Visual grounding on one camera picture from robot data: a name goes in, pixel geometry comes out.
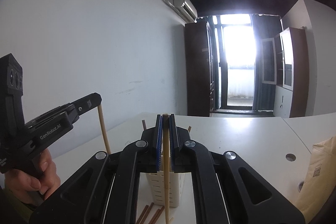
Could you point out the dark blue curtain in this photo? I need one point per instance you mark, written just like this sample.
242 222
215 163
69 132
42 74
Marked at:
264 27

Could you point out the table cable grommet hole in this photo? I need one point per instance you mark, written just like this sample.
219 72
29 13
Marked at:
290 157

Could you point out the dark brown tall cabinet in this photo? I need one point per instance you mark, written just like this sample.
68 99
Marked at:
199 69

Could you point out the balcony glass door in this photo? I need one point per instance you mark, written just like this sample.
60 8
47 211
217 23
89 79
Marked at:
236 55

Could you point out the brown paper bag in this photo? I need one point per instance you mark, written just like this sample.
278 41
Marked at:
319 181

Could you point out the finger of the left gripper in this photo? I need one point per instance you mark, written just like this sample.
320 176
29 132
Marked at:
87 103

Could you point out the person's left hand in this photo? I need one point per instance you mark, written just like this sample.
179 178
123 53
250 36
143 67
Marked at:
21 184

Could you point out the dark brown wooden chopstick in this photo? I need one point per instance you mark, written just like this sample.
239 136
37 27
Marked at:
144 124

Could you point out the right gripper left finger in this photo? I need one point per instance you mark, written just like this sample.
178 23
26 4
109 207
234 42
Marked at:
105 188

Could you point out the white wall air conditioner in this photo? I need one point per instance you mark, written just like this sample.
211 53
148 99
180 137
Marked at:
187 9

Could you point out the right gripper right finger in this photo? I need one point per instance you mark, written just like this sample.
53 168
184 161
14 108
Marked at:
226 188

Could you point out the brown white glass-door cabinet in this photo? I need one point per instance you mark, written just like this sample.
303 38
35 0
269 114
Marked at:
286 66

